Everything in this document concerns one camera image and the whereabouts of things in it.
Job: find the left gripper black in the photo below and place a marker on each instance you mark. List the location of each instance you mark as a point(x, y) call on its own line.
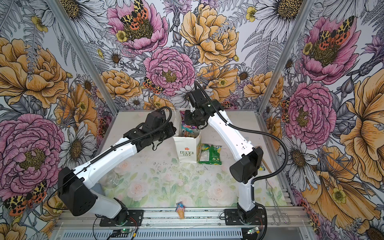
point(172, 129)

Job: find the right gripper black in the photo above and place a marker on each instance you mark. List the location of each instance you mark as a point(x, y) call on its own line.
point(189, 121)

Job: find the white paper bag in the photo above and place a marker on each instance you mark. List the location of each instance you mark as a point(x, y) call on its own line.
point(188, 149)

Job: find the green candy packet large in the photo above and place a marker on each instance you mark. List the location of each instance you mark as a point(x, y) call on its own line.
point(210, 155)

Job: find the purple berries candy packet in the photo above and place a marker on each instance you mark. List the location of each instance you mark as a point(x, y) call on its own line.
point(188, 130)

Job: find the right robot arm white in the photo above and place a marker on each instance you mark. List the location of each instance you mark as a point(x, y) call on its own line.
point(247, 158)

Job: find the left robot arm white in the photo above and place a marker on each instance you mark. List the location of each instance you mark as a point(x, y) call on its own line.
point(75, 185)

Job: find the wooden toy hammer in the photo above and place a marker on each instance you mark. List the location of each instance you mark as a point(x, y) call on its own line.
point(264, 163)

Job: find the ice cream cone toy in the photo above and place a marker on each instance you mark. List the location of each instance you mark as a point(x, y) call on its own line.
point(180, 209)

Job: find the green circuit board left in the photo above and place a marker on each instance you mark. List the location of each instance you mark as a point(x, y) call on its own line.
point(123, 232)

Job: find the green circuit board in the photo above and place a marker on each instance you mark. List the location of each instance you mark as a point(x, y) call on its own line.
point(254, 230)
point(123, 232)

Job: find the green circuit board right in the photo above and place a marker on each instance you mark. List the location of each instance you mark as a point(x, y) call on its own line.
point(254, 230)

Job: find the aluminium corner post left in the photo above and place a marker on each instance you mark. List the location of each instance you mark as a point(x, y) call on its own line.
point(76, 42)

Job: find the aluminium corner post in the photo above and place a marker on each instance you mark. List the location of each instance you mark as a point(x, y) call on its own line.
point(291, 40)
point(76, 42)

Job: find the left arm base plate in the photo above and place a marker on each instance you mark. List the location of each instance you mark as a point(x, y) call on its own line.
point(127, 218)

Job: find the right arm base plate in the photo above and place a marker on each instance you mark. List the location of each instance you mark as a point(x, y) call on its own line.
point(237, 217)

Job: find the aluminium corner post right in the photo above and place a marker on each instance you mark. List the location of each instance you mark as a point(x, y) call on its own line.
point(291, 40)

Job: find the metal wire hooks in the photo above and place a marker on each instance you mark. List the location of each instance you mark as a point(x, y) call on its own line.
point(277, 204)

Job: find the front aluminium rail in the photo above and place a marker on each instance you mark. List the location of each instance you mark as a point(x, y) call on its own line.
point(168, 218)

